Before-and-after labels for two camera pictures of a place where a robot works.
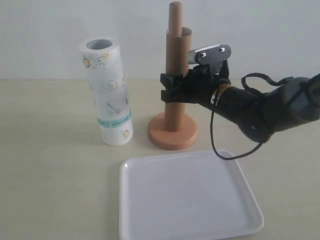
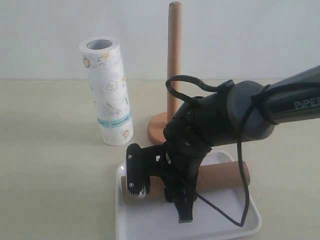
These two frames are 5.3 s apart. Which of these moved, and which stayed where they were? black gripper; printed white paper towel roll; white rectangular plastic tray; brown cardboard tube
Moved: black gripper; brown cardboard tube
Stayed: printed white paper towel roll; white rectangular plastic tray
